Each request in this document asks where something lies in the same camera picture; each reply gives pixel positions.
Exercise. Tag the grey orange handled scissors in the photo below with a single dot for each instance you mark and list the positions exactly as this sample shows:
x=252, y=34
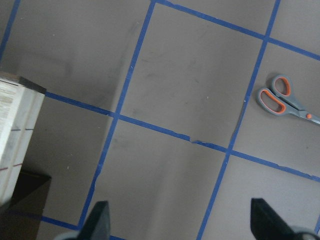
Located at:
x=281, y=92

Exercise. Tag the open wooden drawer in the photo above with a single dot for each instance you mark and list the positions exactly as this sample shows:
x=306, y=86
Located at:
x=20, y=104

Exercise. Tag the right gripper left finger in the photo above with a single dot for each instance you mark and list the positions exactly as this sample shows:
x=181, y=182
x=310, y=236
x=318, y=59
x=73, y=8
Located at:
x=97, y=226

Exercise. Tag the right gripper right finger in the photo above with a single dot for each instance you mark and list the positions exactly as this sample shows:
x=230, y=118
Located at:
x=266, y=224

